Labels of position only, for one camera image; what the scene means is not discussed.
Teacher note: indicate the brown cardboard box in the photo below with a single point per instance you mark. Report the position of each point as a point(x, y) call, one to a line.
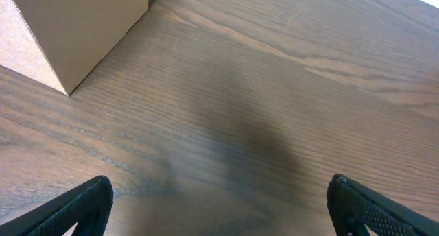
point(59, 42)

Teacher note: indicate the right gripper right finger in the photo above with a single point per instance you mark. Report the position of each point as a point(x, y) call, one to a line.
point(357, 210)

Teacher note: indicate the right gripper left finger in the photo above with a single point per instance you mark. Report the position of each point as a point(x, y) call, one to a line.
point(85, 208)

